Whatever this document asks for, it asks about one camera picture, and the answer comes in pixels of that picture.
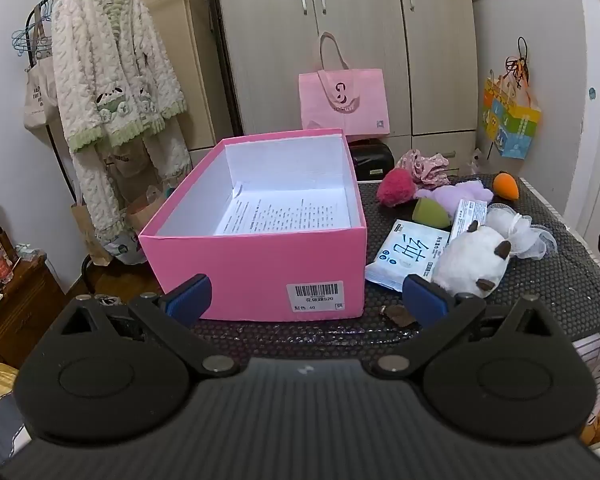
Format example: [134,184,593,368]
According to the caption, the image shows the orange makeup sponge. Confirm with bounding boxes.
[493,171,521,199]

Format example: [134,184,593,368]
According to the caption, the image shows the white fluffy pajama pants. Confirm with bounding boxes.
[72,120,193,256]

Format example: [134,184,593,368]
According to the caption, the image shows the white plush toy brown ears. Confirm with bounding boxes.
[431,220,512,297]

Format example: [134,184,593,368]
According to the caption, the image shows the beige tall cabinet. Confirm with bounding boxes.
[115,0,231,166]

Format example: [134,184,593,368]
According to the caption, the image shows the wooden nightstand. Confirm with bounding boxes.
[0,255,68,368]

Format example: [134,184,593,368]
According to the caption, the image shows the pink cardboard box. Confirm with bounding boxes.
[138,128,369,322]

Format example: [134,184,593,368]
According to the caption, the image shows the purple plush toy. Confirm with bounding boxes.
[414,180,495,211]

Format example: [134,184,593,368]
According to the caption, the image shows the white wet wipes pack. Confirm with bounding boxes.
[365,219,452,292]

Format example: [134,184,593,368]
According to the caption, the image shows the colourful gift bag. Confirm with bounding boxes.
[482,37,542,160]

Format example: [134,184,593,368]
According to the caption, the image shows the beige canvas tote bag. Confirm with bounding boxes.
[22,25,63,133]

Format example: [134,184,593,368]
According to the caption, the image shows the white door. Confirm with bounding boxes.
[565,0,600,261]

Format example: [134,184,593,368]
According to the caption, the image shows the black mesh table mat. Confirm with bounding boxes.
[190,175,600,356]

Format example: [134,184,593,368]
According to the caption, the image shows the green makeup sponge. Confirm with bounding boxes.
[411,197,452,226]

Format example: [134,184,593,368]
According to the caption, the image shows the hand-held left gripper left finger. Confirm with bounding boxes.
[55,274,240,379]

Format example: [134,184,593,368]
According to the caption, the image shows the pink tote bag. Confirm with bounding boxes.
[299,32,392,137]

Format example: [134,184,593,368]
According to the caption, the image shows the printed paper sheet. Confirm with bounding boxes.
[214,195,352,236]

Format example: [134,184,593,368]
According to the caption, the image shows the white mesh bath pouf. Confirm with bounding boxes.
[485,202,558,261]

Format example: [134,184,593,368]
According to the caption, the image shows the pink floral cloth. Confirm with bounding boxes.
[395,149,452,186]

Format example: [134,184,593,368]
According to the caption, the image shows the grey wardrobe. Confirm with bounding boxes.
[212,0,481,171]

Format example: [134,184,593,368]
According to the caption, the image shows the pale green packet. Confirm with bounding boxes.
[12,242,46,263]

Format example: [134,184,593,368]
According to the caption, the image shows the black suitcase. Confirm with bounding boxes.
[349,137,397,183]

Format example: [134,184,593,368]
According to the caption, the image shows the white fluffy pajama jacket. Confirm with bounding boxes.
[51,0,188,153]

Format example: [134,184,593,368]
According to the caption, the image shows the small brown scrap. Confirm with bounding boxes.
[380,305,418,328]

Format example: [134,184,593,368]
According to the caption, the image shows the small white packet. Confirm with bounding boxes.
[449,199,490,243]

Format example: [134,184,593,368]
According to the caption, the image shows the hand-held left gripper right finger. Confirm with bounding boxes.
[369,275,556,379]

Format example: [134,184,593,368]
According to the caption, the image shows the bunch of blue wire hangers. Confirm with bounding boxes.
[11,2,56,58]

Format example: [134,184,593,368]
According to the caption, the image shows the brown paper bag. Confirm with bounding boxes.
[71,200,113,266]
[125,185,168,233]

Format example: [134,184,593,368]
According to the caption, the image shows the red plush ball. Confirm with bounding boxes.
[377,167,417,207]

